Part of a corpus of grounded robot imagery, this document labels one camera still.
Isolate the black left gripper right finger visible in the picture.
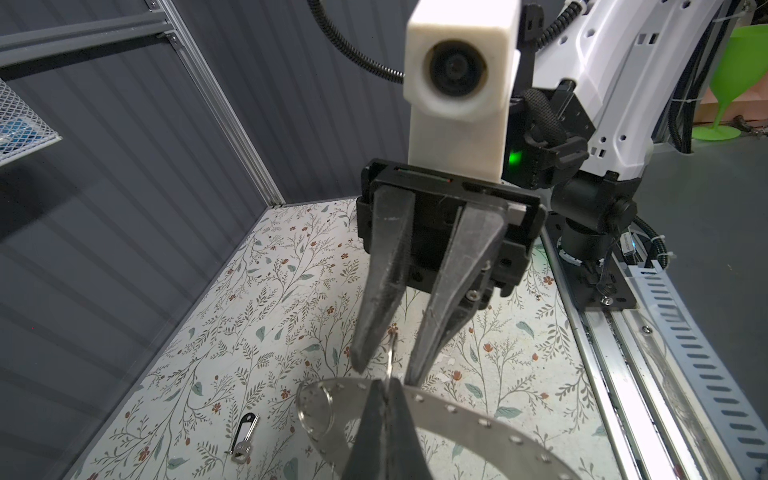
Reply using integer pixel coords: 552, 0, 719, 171
384, 377, 432, 480

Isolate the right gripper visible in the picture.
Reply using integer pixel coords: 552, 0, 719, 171
350, 159, 547, 386

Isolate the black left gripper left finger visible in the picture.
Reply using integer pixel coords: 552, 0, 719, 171
341, 380, 387, 480

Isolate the silver split keyring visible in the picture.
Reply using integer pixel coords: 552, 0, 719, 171
385, 332, 398, 382
296, 382, 335, 441

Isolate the key with black tag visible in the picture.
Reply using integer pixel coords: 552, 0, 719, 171
229, 412, 259, 464

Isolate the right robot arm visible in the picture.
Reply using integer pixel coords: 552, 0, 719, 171
309, 1, 739, 386

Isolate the green plastic goblet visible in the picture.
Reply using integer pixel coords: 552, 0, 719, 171
692, 24, 767, 142

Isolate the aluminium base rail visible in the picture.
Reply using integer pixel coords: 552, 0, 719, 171
542, 215, 767, 479

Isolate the white wire basket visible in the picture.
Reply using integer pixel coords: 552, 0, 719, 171
0, 81, 62, 167

